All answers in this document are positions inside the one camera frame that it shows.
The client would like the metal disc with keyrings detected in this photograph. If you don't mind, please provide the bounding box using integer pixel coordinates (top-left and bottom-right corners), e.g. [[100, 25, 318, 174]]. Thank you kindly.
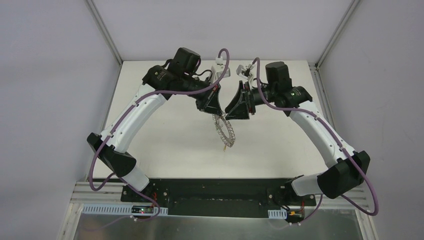
[[212, 115, 236, 152]]

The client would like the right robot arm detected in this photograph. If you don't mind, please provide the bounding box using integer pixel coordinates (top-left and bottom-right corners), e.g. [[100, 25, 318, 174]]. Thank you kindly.
[[225, 61, 371, 205]]

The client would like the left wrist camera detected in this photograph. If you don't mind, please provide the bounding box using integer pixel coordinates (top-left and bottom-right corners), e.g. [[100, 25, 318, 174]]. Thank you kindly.
[[209, 57, 231, 83]]

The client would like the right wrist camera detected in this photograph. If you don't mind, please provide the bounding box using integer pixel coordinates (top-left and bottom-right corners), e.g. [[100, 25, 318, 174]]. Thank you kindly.
[[236, 64, 257, 87]]

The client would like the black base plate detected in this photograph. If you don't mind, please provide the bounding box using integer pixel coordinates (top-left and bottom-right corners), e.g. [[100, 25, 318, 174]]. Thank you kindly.
[[120, 178, 317, 218]]

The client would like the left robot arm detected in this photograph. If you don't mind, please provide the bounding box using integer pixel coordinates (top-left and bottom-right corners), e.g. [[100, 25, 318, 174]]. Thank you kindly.
[[87, 47, 230, 203]]

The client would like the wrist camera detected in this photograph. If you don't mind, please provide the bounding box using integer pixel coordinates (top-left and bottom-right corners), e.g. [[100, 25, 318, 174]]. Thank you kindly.
[[209, 57, 231, 83], [236, 64, 257, 87]]

